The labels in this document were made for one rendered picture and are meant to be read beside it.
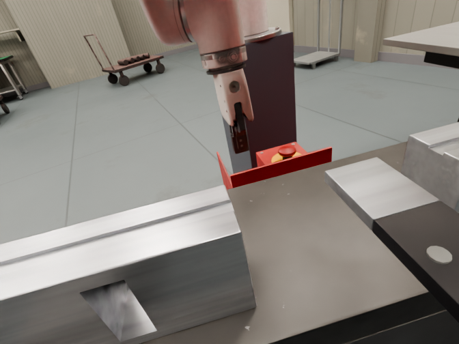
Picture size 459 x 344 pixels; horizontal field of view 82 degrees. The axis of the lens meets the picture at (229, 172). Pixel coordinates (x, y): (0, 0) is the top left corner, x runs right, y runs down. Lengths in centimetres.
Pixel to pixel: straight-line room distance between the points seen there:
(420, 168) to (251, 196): 19
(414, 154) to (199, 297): 23
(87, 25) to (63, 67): 119
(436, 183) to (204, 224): 20
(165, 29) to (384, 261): 45
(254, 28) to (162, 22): 33
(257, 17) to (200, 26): 31
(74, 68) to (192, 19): 768
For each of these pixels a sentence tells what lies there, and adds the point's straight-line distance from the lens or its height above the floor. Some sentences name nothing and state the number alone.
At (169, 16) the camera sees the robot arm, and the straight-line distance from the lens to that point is 51.
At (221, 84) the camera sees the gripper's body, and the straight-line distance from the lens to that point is 49.
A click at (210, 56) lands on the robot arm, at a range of 49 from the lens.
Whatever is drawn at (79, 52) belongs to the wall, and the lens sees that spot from 809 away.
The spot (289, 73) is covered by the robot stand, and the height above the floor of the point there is 90.
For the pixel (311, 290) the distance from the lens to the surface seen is 27.
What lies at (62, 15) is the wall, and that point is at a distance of 808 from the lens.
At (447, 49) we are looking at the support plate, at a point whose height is 100.
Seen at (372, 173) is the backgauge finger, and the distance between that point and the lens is 17.
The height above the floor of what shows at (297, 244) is 88.
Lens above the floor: 110
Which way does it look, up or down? 33 degrees down
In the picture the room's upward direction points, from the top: 12 degrees counter-clockwise
